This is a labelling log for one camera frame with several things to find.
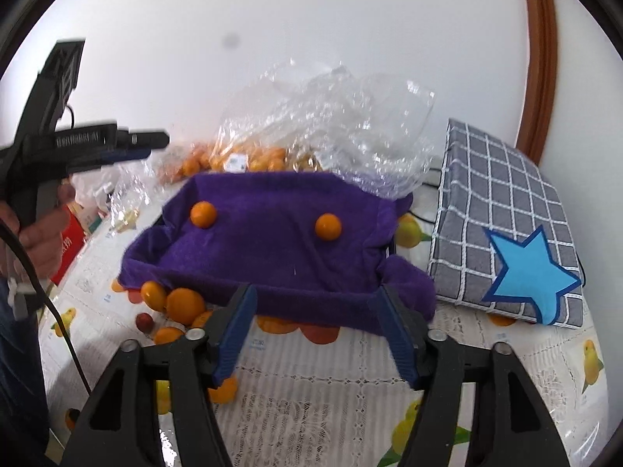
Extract pile of bagged oranges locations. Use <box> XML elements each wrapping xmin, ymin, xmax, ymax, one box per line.
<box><xmin>156</xmin><ymin>141</ymin><xmax>322</xmax><ymax>186</ymax></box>

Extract red paper bag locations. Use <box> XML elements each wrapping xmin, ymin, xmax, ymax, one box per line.
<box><xmin>49</xmin><ymin>204</ymin><xmax>87</xmax><ymax>286</ymax></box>

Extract person's left forearm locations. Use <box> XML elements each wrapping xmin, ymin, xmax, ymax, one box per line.
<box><xmin>0</xmin><ymin>199</ymin><xmax>52</xmax><ymax>458</ymax></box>

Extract large clear plastic bag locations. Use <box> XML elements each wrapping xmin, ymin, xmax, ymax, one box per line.
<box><xmin>156</xmin><ymin>58</ymin><xmax>436</xmax><ymax>200</ymax></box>

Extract white plastic bag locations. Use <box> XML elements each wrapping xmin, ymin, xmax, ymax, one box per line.
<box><xmin>72</xmin><ymin>170</ymin><xmax>122</xmax><ymax>225</ymax></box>

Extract grey checked star cushion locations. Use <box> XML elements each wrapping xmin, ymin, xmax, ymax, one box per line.
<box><xmin>427</xmin><ymin>118</ymin><xmax>585</xmax><ymax>327</ymax></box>

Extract purple towel lined tray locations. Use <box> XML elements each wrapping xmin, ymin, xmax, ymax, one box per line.
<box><xmin>119</xmin><ymin>171</ymin><xmax>437</xmax><ymax>336</ymax></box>

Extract person's left hand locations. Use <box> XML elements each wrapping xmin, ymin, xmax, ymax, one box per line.
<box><xmin>18</xmin><ymin>182</ymin><xmax>77</xmax><ymax>281</ymax></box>

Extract small clear plastic bag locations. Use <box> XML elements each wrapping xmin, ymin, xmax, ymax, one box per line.
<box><xmin>108</xmin><ymin>163</ymin><xmax>153</xmax><ymax>235</ymax></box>

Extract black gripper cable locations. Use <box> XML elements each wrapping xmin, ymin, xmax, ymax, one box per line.
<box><xmin>0</xmin><ymin>219</ymin><xmax>93</xmax><ymax>396</ymax></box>

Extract brown wooden door frame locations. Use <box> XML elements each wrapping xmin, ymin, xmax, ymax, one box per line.
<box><xmin>516</xmin><ymin>0</ymin><xmax>558</xmax><ymax>166</ymax></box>

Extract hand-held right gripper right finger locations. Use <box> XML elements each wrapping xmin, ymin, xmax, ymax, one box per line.
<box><xmin>368</xmin><ymin>283</ymin><xmax>572</xmax><ymax>467</ymax></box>

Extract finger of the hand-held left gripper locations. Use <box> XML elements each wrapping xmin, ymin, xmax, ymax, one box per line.
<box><xmin>97</xmin><ymin>150</ymin><xmax>153</xmax><ymax>163</ymax></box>
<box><xmin>116</xmin><ymin>129</ymin><xmax>170</xmax><ymax>151</ymax></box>

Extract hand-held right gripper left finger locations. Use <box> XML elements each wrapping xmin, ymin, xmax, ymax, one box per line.
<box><xmin>61</xmin><ymin>283</ymin><xmax>259</xmax><ymax>467</ymax></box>

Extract large orange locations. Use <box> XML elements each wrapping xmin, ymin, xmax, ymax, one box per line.
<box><xmin>165</xmin><ymin>288</ymin><xmax>207</xmax><ymax>326</ymax></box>

